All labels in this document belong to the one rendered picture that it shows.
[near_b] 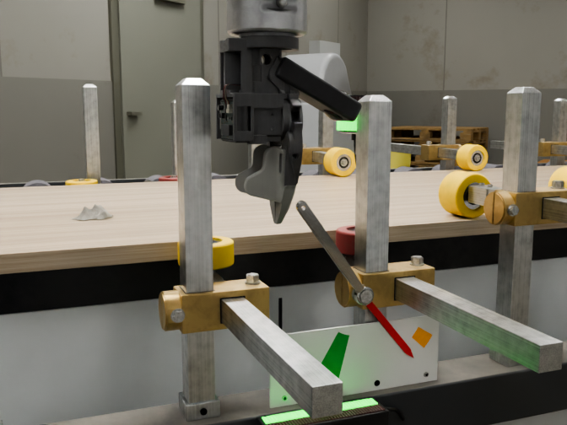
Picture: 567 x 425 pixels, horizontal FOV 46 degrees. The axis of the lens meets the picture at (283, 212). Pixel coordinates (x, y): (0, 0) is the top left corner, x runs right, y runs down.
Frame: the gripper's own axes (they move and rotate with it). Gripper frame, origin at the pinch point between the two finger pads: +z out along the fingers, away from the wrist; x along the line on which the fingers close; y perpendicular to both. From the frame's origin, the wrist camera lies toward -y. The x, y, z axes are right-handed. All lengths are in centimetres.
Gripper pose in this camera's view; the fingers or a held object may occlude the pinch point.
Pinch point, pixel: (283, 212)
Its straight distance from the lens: 79.5
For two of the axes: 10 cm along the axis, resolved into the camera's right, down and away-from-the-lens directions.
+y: -9.3, 0.5, -3.6
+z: -0.1, 9.9, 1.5
